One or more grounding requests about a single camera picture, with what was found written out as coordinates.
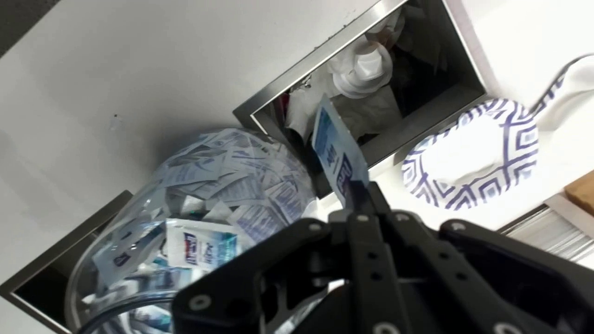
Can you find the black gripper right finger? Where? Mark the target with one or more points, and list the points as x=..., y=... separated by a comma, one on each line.
x=444, y=294

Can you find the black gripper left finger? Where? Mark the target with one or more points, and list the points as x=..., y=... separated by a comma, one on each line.
x=377, y=294

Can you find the blue white purell sachet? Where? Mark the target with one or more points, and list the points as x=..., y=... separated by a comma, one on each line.
x=199, y=244

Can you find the left steel counter trash opening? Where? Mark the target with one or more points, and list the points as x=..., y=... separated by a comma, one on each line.
x=396, y=73

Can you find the steel counter trash opening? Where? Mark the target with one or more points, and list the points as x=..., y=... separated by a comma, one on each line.
x=40, y=289
x=396, y=73

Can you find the right steel counter trash opening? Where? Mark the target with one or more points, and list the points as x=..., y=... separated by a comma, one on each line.
x=40, y=289

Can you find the clear glass jar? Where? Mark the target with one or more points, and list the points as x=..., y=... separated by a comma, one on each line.
x=208, y=203

